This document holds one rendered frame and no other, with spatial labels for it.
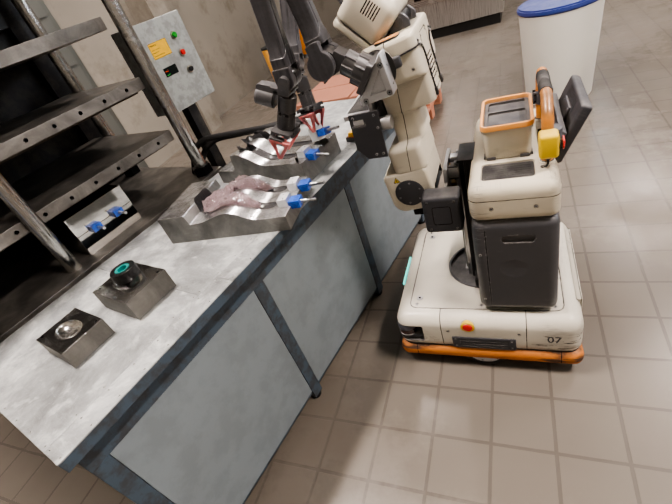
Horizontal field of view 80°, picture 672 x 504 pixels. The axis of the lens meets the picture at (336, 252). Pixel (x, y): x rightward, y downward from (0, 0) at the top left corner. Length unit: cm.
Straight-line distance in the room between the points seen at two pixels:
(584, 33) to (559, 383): 263
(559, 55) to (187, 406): 333
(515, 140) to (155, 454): 137
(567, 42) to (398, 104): 242
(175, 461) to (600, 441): 133
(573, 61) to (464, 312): 253
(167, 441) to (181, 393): 13
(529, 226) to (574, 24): 247
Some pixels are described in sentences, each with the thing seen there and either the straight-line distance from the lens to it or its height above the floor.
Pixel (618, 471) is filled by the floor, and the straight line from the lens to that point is 163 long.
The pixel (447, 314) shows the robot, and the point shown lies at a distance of 160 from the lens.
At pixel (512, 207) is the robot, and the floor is 74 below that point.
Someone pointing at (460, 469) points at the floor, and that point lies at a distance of 160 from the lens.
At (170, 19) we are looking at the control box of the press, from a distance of 237.
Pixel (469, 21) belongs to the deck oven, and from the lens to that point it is 692.
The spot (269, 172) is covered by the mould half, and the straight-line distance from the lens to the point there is 168.
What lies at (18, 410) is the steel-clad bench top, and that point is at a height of 80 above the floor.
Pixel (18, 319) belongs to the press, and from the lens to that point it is 185.
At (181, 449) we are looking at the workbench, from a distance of 138.
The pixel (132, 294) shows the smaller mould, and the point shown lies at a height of 87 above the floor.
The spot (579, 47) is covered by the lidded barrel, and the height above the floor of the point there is 41.
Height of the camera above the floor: 146
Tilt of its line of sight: 35 degrees down
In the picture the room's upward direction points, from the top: 21 degrees counter-clockwise
